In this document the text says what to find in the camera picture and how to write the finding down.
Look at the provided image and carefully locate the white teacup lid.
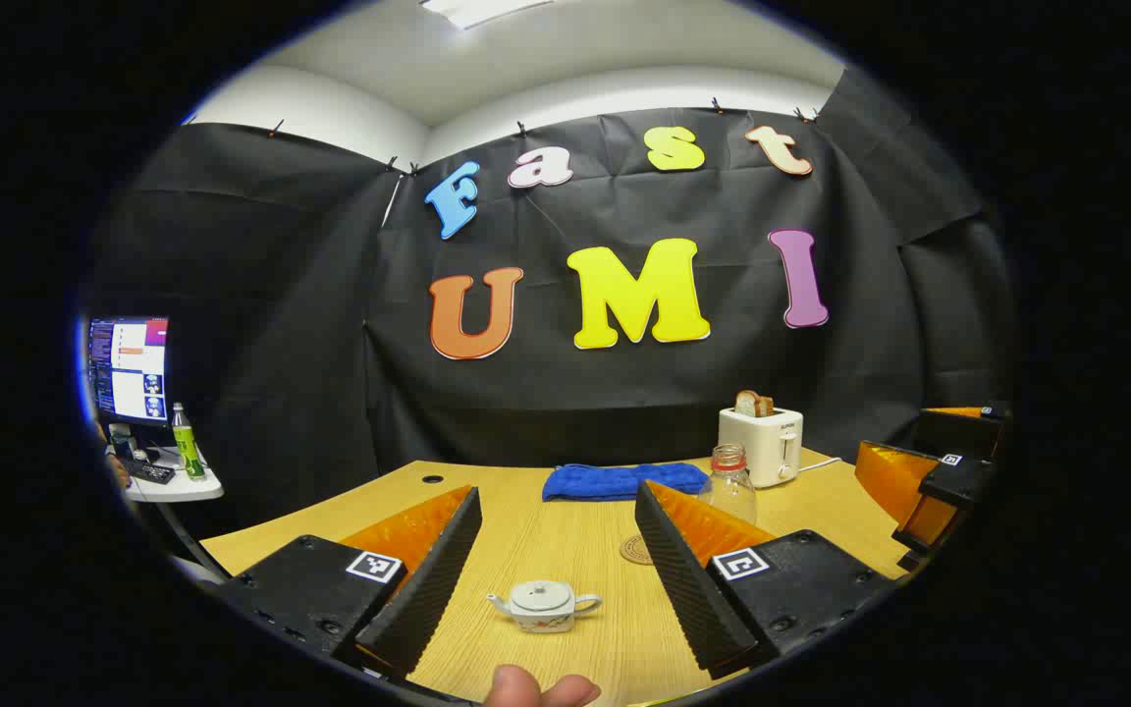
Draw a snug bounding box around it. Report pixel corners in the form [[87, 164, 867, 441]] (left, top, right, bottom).
[[510, 580, 574, 612]]

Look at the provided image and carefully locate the white toaster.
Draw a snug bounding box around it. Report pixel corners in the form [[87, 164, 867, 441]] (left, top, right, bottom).
[[719, 407, 804, 489]]

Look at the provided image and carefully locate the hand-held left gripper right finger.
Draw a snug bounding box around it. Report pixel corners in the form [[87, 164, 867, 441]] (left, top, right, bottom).
[[634, 479, 897, 680]]

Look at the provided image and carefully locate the white floral teacup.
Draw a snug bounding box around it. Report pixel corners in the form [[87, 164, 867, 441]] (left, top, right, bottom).
[[487, 580, 603, 634]]

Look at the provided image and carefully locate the clear plastic water bottle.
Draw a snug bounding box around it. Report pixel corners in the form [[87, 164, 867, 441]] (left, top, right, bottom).
[[698, 444, 758, 526]]

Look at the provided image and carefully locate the white side table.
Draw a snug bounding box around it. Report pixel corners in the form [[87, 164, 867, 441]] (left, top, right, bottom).
[[106, 444, 225, 504]]

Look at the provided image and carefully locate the computer monitor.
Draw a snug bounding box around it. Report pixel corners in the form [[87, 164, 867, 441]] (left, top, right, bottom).
[[86, 316, 171, 428]]

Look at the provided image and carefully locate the black backdrop cloth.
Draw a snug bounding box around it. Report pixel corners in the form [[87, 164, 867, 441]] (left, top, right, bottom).
[[84, 64, 1018, 531]]

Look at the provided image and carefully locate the green drink bottle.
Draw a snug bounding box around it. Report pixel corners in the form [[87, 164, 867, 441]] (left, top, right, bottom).
[[171, 403, 207, 481]]

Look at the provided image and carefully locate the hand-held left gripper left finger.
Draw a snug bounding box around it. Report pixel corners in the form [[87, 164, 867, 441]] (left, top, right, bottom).
[[215, 485, 484, 680]]

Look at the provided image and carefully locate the blue towel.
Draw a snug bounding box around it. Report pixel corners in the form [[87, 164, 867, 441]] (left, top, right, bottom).
[[542, 462, 710, 503]]

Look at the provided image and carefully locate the ceiling light panel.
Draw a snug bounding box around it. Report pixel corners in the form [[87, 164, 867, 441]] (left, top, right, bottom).
[[420, 0, 557, 30]]

